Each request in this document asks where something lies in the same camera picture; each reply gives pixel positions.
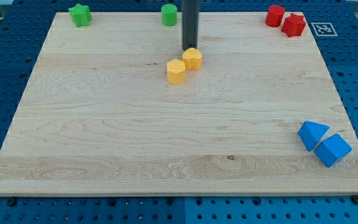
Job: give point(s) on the green cylinder block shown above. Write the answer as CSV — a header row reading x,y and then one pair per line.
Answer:
x,y
169,14

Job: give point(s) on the yellow hexagon block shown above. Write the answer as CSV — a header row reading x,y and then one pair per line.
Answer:
x,y
176,71

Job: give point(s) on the red star block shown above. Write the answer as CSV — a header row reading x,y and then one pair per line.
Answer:
x,y
293,25

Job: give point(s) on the light wooden board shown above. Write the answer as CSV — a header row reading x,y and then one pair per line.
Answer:
x,y
98,117

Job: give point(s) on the blue cube block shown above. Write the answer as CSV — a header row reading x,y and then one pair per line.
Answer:
x,y
332,150

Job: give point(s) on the black bolt right front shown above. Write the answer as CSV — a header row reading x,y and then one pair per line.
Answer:
x,y
354,199

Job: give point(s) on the white fiducial marker tag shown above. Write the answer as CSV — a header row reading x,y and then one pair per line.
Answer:
x,y
324,29

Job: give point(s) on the yellow heart block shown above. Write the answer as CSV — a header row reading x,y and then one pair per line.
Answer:
x,y
192,58

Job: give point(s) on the green star block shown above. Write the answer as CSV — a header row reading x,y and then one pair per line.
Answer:
x,y
80,15

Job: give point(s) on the blue triangle block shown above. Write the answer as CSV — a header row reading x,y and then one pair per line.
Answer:
x,y
310,133

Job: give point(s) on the black cylindrical robot arm rod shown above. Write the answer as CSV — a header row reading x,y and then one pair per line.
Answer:
x,y
190,18

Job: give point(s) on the red cylinder block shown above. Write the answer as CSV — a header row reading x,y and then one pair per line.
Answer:
x,y
275,15

